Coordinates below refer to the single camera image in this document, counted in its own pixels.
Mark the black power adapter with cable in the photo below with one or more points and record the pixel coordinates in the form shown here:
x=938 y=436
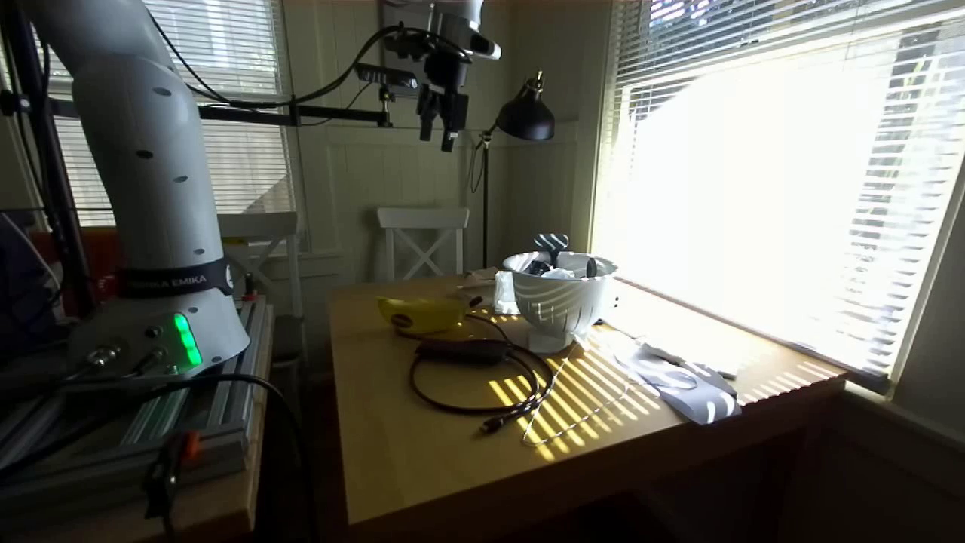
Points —
x=497 y=350

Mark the white window blinds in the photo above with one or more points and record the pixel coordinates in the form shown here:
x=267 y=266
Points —
x=785 y=165

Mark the black floor lamp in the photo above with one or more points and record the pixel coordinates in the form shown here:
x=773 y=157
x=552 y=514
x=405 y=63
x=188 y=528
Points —
x=525 y=116

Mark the white plastic colander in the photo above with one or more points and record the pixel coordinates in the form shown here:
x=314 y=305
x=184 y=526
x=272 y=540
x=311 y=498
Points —
x=560 y=296

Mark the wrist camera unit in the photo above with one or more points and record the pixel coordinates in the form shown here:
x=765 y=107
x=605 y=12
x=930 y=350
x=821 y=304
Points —
x=392 y=83

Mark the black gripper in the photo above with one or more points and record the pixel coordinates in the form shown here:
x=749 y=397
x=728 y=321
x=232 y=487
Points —
x=443 y=79

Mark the white cloth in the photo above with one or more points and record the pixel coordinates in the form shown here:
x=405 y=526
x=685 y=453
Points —
x=690 y=389

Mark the yellow banana toy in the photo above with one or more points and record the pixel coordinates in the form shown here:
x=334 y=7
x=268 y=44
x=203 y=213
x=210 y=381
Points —
x=420 y=315

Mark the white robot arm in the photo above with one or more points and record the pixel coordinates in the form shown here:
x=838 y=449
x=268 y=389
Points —
x=173 y=311

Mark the white wooden chair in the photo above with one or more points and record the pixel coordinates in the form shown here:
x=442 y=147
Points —
x=422 y=239

